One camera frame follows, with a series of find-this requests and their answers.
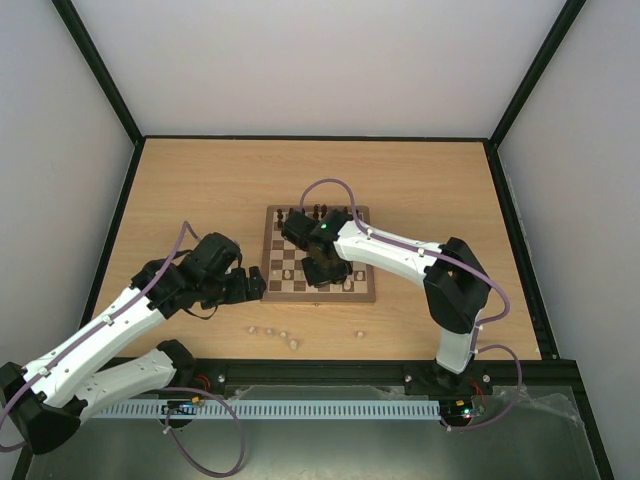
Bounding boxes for white slotted cable duct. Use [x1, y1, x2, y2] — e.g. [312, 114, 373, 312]
[96, 399, 441, 421]

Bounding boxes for black front mounting rail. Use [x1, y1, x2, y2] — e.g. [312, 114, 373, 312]
[114, 357, 581, 401]

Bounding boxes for controller circuit board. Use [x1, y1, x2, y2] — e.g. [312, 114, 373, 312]
[453, 396, 488, 419]
[160, 397, 206, 416]

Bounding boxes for left controller circuit board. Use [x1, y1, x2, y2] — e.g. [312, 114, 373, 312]
[160, 397, 206, 416]

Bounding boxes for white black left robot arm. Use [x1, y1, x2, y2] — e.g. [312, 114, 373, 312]
[1, 233, 266, 455]

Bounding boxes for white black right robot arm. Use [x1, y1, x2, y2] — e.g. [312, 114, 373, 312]
[279, 209, 490, 393]

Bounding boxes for right controller circuit board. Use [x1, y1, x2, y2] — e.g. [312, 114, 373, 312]
[453, 396, 488, 419]

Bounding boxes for wooden chess board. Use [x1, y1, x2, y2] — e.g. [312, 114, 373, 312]
[260, 205, 376, 305]

